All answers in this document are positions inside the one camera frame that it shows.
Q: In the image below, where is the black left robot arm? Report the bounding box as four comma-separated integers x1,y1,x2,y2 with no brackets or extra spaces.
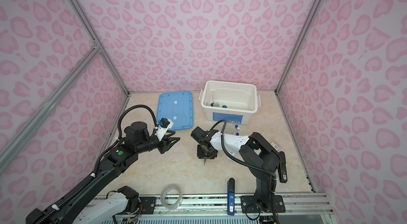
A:
25,104,180,224

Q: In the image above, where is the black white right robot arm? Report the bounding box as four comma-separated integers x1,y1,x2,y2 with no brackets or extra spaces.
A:
191,120,288,214

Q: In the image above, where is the blue plastic box lid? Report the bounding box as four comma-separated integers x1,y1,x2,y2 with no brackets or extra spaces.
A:
157,91,194,130

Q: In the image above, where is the blue black stapler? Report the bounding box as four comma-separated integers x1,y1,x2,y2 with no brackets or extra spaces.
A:
227,178,235,216

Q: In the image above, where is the white plastic storage box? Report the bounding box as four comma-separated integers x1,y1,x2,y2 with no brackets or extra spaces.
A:
199,80,261,125

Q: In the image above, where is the clear tape roll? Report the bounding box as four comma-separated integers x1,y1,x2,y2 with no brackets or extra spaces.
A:
160,184,183,211

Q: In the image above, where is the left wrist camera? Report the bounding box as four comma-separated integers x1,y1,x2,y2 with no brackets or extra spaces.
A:
155,118,174,141

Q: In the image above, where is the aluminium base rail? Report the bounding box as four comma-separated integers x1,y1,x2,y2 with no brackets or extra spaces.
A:
77,192,338,224

